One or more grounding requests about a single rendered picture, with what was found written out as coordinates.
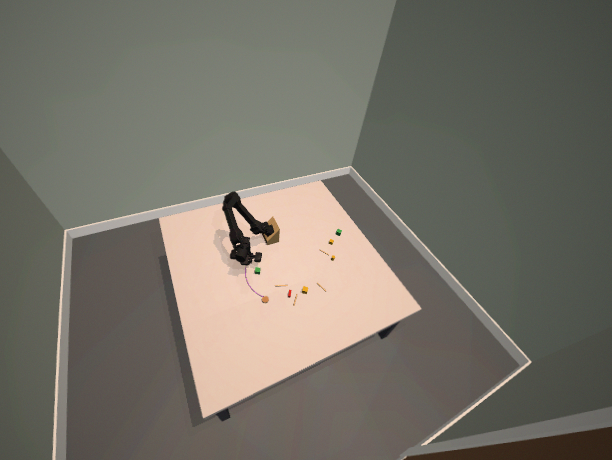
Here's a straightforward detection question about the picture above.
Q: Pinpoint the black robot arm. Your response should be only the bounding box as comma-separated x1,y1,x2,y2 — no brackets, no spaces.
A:
222,192,274,266

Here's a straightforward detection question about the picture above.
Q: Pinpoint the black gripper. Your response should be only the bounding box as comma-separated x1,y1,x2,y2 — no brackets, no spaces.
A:
230,249,262,262

